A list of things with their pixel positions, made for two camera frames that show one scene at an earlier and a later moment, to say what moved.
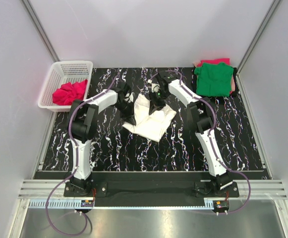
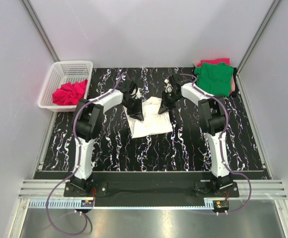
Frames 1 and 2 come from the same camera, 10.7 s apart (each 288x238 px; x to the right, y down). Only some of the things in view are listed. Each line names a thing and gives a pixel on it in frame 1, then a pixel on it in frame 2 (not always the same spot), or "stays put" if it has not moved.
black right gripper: x=156 y=101 to x=169 y=98
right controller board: x=220 y=205 stays put
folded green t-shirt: x=214 y=79 stays put
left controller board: x=87 y=203 stays put
